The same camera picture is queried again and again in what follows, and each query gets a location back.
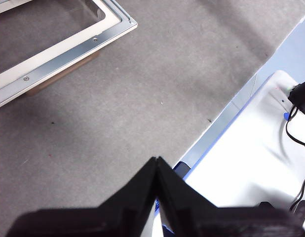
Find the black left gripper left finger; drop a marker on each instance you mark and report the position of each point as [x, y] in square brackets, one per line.
[93, 222]

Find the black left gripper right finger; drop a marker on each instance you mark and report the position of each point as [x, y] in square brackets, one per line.
[216, 222]

